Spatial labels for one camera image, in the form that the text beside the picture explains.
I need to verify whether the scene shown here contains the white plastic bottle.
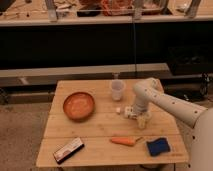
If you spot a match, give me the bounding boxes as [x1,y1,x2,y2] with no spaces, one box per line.
[116,106,137,119]

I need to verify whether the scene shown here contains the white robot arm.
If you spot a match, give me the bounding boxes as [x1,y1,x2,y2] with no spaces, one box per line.
[133,78,213,171]

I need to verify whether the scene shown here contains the orange carrot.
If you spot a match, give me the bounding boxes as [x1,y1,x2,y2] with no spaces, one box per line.
[110,137,141,146]

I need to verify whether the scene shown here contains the blue sponge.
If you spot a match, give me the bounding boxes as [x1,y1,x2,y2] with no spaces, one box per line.
[146,137,170,157]

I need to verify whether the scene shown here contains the clear plastic cup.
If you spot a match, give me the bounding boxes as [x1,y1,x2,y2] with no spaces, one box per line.
[110,79,126,101]

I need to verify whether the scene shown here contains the wooden table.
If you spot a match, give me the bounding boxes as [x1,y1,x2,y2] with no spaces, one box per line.
[36,79,188,168]

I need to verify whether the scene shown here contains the orange bowl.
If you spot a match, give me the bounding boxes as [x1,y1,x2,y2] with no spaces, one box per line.
[63,92,95,121]

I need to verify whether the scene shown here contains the black and white box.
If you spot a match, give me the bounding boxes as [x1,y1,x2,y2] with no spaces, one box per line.
[53,138,84,164]

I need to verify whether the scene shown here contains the grey metal shelf rail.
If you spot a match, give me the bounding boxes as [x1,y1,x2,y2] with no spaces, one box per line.
[0,63,169,87]

